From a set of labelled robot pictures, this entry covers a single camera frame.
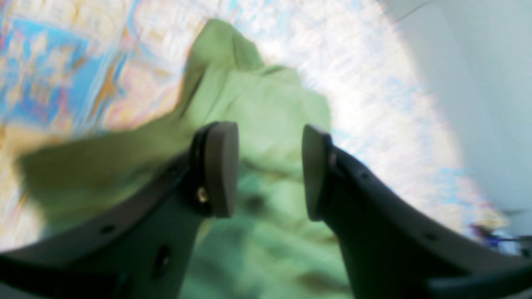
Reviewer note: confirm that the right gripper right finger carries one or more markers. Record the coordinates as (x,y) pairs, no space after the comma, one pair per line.
(390,249)

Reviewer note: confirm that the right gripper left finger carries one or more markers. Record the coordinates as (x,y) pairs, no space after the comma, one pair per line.
(141,248)

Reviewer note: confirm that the green t-shirt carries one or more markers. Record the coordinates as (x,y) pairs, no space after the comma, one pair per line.
(269,249)

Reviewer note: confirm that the patterned tablecloth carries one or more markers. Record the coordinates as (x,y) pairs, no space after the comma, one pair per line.
(69,67)

